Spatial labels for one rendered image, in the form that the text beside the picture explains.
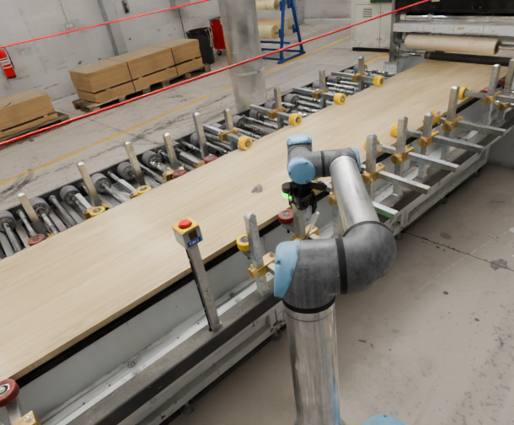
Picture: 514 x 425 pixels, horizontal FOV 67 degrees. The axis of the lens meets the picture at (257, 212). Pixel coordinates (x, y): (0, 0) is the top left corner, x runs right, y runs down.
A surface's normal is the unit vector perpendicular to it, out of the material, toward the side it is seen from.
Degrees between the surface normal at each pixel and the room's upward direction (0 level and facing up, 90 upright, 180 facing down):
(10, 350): 0
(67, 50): 90
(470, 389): 0
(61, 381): 90
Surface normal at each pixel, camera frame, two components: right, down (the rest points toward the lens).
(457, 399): -0.14, -0.82
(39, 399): 0.63, 0.36
